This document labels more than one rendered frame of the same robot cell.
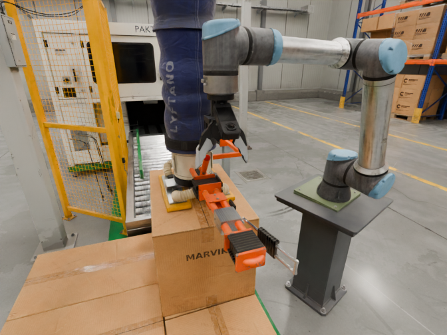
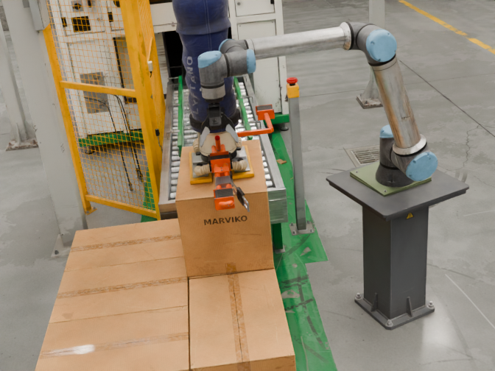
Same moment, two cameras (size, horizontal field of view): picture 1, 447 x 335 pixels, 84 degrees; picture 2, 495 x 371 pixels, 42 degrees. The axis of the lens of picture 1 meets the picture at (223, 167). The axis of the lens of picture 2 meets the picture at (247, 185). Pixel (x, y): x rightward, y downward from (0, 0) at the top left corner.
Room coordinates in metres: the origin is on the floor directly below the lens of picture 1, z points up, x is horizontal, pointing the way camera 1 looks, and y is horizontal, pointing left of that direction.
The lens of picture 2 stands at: (-1.62, -0.76, 2.20)
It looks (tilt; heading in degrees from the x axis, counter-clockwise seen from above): 26 degrees down; 16
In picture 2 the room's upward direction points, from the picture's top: 6 degrees counter-clockwise
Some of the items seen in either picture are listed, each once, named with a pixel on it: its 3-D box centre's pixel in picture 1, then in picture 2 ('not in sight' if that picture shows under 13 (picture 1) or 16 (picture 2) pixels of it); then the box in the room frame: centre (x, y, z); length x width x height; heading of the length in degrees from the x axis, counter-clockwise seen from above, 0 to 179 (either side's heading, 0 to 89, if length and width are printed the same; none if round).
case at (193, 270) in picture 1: (196, 225); (225, 204); (1.04, 0.14, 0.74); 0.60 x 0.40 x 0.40; 16
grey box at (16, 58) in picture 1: (10, 42); (37, 1); (1.80, 1.37, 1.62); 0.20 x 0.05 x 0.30; 19
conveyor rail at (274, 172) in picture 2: not in sight; (259, 130); (2.60, 0.33, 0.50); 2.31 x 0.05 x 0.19; 19
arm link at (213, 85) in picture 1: (219, 85); (212, 91); (0.68, 0.01, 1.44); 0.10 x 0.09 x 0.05; 108
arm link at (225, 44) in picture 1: (221, 48); (211, 69); (0.68, 0.00, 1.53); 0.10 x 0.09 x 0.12; 120
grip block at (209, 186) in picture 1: (207, 186); (220, 161); (0.82, 0.06, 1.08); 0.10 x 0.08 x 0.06; 109
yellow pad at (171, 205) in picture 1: (172, 187); (199, 163); (1.02, 0.23, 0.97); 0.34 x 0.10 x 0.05; 19
